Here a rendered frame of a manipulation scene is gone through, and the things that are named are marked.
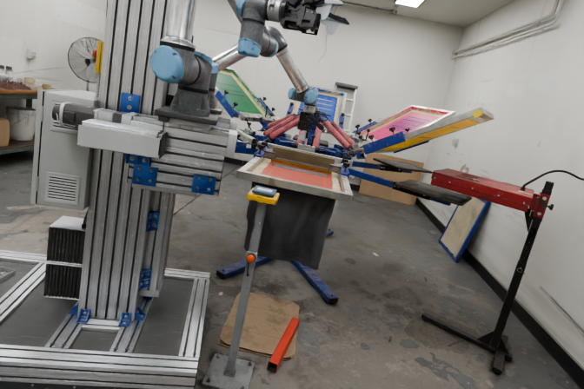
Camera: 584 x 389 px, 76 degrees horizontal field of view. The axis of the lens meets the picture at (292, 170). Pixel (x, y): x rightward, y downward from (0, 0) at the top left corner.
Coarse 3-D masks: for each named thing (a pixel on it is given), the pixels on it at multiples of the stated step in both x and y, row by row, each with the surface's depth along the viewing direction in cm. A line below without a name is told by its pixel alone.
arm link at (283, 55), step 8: (272, 32) 200; (280, 32) 204; (280, 40) 201; (280, 48) 201; (280, 56) 205; (288, 56) 205; (288, 64) 207; (288, 72) 210; (296, 72) 210; (296, 80) 212; (304, 80) 214; (296, 88) 215; (304, 88) 215; (304, 96) 216; (312, 96) 216
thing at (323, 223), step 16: (288, 192) 195; (272, 208) 197; (288, 208) 197; (304, 208) 196; (320, 208) 196; (272, 224) 200; (288, 224) 199; (304, 224) 199; (320, 224) 197; (272, 240) 201; (288, 240) 201; (304, 240) 201; (320, 240) 198; (272, 256) 202; (288, 256) 203; (304, 256) 203; (320, 256) 200
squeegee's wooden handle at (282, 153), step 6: (276, 150) 243; (282, 150) 243; (288, 150) 242; (294, 150) 243; (276, 156) 244; (282, 156) 243; (288, 156) 243; (294, 156) 243; (300, 156) 242; (306, 156) 242; (312, 156) 242; (318, 156) 242; (306, 162) 243; (312, 162) 242; (318, 162) 242; (324, 162) 242; (330, 162) 241
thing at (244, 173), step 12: (240, 168) 191; (252, 168) 208; (252, 180) 186; (264, 180) 186; (276, 180) 185; (288, 180) 188; (312, 192) 185; (324, 192) 184; (336, 192) 184; (348, 192) 188
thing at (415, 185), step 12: (348, 168) 303; (372, 180) 292; (384, 180) 286; (408, 180) 290; (408, 192) 276; (420, 192) 254; (432, 192) 258; (444, 192) 268; (444, 204) 263; (456, 204) 241
